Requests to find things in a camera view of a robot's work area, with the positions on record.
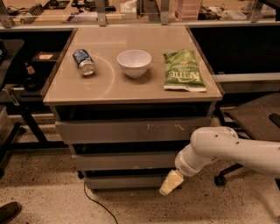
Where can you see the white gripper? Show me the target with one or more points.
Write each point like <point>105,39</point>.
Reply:
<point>185,166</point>

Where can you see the grey drawer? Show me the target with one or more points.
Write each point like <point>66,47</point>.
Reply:
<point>120,182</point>
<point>130,130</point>
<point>125,161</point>

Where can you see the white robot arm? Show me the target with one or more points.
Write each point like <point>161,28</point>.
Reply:
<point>209,144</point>

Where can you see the grey top drawer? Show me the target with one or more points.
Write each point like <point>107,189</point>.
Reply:
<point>130,130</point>

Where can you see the grey bottom drawer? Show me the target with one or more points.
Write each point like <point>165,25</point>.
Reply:
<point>120,182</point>

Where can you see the grey drawer cabinet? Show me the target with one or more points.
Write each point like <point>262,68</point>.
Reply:
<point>109,94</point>

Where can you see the black office chair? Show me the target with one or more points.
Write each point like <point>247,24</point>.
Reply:
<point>258,119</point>

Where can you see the green chip bag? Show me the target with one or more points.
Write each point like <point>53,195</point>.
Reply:
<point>182,72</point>

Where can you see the white bowl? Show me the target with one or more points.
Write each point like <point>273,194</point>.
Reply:
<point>134,63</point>

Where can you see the blue soda can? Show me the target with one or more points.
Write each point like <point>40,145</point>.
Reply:
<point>84,62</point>

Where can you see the pink plastic box stack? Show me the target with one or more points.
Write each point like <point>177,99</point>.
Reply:
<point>186,10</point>

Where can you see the dark shoe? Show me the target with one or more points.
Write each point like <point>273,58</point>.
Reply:
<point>9,211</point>

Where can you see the white tissue box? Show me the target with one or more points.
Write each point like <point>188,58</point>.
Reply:
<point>129,9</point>

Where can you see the black left chair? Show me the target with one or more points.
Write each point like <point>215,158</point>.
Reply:
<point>8,128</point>

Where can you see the black side table frame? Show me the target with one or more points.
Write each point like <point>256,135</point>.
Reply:
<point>30,103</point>

